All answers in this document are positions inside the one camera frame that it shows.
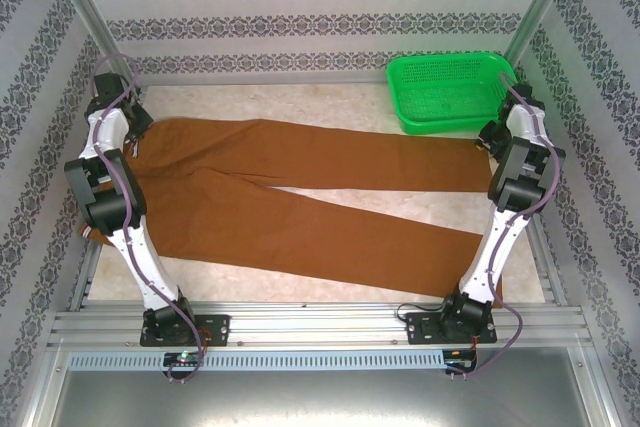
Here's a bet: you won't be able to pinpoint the brown long pants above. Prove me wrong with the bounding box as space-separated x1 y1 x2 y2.
82 116 506 306

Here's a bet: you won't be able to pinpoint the green plastic mesh basket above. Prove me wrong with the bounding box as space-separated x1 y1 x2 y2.
385 51 519 137

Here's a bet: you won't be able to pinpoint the small lit controller board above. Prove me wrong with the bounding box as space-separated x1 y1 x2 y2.
444 349 477 367
163 351 205 367

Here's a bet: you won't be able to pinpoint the grey sheet metal panel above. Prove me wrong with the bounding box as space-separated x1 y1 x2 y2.
22 346 616 427

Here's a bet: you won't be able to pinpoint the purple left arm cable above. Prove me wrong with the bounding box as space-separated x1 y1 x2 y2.
92 52 211 386

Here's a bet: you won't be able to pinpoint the thin aluminium table edge rail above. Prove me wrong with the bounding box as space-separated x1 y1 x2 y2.
134 74 391 89

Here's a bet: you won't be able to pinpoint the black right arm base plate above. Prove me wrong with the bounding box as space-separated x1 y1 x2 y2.
405 311 499 346

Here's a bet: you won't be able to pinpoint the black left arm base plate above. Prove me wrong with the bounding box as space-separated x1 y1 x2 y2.
139 314 232 348

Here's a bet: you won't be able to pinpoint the long aluminium mounting rail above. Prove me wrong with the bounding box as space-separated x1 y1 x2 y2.
47 299 594 348

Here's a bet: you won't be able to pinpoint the grey slotted cable duct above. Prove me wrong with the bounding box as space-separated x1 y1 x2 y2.
67 350 446 371

